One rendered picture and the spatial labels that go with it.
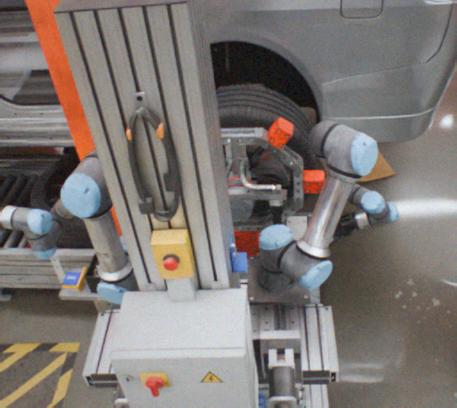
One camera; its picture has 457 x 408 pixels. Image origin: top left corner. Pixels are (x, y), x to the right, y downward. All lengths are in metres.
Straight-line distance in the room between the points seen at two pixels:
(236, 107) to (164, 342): 1.15
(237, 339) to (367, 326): 1.60
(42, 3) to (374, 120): 1.55
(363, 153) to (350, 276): 1.54
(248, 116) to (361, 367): 1.32
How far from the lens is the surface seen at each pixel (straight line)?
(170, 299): 1.53
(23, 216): 1.90
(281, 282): 2.00
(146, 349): 1.45
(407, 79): 2.63
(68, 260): 3.00
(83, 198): 1.60
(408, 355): 2.90
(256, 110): 2.28
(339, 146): 1.72
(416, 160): 3.95
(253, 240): 2.60
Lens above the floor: 2.41
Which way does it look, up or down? 40 degrees down
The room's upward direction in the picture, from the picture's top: 7 degrees counter-clockwise
